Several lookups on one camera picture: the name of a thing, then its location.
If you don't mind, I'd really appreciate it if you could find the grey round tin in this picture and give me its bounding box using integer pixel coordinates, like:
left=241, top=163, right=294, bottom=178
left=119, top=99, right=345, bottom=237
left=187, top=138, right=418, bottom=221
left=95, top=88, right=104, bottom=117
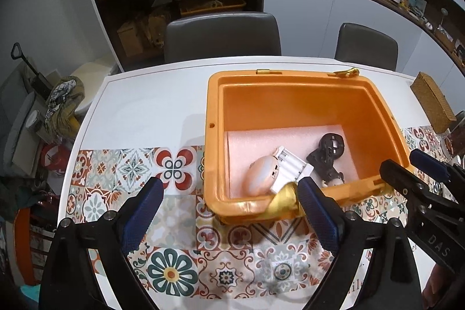
left=27, top=110, right=42, bottom=131

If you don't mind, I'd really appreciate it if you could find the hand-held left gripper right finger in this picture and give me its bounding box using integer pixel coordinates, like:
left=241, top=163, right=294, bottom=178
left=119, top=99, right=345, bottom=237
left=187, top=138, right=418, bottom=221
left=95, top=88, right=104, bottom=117
left=296, top=176, right=424, bottom=310

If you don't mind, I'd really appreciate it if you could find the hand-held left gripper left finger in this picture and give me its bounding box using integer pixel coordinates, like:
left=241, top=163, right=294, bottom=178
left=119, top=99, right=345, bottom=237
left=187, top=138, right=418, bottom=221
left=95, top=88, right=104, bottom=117
left=38, top=177, right=165, bottom=310

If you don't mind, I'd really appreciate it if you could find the round peach disc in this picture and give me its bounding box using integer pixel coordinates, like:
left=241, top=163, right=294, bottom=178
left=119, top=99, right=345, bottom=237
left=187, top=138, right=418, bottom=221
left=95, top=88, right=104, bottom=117
left=249, top=154, right=280, bottom=196

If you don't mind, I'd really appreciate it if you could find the black shovel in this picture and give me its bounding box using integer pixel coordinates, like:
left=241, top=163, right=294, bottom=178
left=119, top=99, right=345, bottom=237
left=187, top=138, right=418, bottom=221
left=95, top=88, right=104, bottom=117
left=11, top=42, right=51, bottom=100

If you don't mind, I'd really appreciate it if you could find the patterned tile table mat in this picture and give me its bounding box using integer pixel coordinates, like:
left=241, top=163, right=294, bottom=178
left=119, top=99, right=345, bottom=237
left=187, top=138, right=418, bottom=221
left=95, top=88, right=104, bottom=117
left=65, top=125, right=458, bottom=300

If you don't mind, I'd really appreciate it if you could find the wide grey chair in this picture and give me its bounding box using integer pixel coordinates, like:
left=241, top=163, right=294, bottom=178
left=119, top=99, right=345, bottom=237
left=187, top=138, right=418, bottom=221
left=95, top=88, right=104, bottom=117
left=163, top=11, right=282, bottom=64

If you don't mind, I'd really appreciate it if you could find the person's right hand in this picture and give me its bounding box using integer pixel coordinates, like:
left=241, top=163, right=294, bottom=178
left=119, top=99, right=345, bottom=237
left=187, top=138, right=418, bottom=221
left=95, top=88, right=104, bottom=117
left=423, top=264, right=455, bottom=310

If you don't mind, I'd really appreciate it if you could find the cardboard box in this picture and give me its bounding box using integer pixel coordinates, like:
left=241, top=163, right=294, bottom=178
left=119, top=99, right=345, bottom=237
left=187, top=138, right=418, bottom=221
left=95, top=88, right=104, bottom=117
left=117, top=21, right=143, bottom=56

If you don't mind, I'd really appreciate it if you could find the yellow cloth piece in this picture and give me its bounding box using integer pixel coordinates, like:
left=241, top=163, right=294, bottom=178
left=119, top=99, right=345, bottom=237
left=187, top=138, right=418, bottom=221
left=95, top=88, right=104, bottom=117
left=267, top=181, right=309, bottom=220

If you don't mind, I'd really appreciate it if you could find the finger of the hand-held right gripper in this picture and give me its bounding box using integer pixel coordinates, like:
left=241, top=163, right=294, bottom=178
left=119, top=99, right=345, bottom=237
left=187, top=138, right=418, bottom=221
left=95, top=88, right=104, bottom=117
left=379, top=159, right=426, bottom=202
left=409, top=149, right=465, bottom=202

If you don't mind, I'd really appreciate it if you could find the orange plastic storage box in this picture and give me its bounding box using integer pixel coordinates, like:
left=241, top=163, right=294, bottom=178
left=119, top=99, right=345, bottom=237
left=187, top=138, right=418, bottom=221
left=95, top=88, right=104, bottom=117
left=203, top=68, right=415, bottom=225

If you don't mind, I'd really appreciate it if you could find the woven wicker box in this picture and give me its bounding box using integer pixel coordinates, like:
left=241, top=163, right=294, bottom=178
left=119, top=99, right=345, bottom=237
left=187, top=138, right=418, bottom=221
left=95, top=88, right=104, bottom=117
left=410, top=72, right=456, bottom=134

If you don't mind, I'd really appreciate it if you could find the pink foam sheet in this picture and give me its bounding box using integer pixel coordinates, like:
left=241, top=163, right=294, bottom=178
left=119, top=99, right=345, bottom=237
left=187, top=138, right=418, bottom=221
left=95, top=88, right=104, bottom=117
left=225, top=123, right=364, bottom=200

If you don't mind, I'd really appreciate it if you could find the black bar-shaped object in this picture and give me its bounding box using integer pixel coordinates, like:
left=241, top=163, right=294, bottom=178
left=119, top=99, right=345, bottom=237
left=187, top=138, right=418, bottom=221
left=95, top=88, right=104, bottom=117
left=306, top=148, right=344, bottom=184

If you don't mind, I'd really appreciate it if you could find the orange chair frame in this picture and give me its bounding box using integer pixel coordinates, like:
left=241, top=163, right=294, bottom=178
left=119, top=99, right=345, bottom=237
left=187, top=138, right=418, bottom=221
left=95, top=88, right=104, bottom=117
left=15, top=208, right=48, bottom=285

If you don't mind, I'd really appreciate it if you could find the patterned cloth bundle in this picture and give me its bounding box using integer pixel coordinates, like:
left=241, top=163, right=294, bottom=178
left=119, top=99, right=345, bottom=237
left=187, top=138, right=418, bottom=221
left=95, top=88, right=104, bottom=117
left=44, top=76, right=85, bottom=141

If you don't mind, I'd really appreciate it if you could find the white round stool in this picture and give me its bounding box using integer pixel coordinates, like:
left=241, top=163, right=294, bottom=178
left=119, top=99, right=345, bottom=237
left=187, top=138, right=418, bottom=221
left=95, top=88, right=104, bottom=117
left=71, top=58, right=113, bottom=114

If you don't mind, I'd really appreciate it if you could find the red round object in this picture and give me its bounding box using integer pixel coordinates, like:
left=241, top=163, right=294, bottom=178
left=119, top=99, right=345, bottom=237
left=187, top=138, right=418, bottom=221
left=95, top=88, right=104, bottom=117
left=41, top=142, right=73, bottom=173

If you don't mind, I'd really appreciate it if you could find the white battery charger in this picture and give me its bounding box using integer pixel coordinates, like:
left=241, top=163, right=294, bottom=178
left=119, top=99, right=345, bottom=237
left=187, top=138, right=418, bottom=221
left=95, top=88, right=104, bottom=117
left=269, top=146, right=315, bottom=195

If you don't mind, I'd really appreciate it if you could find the narrow grey chair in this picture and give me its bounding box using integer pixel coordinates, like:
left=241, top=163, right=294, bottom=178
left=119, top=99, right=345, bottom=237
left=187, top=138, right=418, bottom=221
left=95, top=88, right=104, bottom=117
left=334, top=23, right=398, bottom=71

